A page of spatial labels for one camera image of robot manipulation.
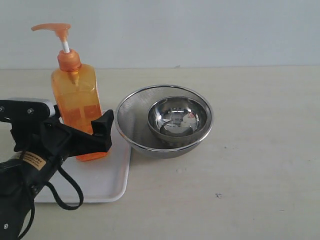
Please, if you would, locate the steel mesh colander bowl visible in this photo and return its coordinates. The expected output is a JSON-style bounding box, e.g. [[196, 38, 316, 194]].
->
[[115, 84, 215, 159]]

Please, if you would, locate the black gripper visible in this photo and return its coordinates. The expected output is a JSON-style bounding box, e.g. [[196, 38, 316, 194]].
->
[[11, 104, 114, 160]]

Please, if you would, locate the white rectangular plastic tray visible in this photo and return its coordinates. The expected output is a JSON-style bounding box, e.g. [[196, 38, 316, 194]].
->
[[35, 122, 132, 206]]

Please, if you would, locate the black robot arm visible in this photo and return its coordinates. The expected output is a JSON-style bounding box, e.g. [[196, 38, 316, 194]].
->
[[0, 109, 114, 240]]

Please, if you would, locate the small stainless steel bowl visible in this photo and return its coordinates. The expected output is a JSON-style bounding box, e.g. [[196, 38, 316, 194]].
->
[[147, 96, 213, 146]]

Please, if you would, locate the orange dish soap pump bottle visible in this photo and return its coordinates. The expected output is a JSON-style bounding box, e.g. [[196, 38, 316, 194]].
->
[[30, 22, 111, 163]]

